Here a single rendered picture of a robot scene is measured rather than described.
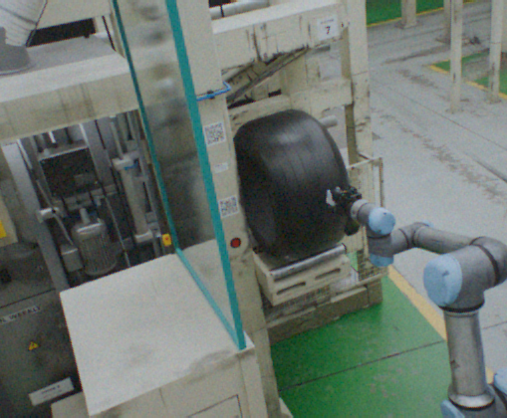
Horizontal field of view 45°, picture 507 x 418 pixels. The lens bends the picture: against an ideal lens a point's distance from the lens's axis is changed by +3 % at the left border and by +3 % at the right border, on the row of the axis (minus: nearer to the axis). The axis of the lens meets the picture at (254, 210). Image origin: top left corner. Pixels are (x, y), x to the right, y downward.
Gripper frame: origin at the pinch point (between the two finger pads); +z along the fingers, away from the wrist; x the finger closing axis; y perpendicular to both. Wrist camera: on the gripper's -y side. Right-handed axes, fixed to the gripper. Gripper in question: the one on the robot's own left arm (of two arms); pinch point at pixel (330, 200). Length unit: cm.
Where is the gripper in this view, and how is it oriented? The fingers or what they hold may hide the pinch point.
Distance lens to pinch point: 216.1
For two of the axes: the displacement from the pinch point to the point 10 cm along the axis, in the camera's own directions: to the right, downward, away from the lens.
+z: -3.7, -2.7, 8.9
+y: -2.0, -9.1, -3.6
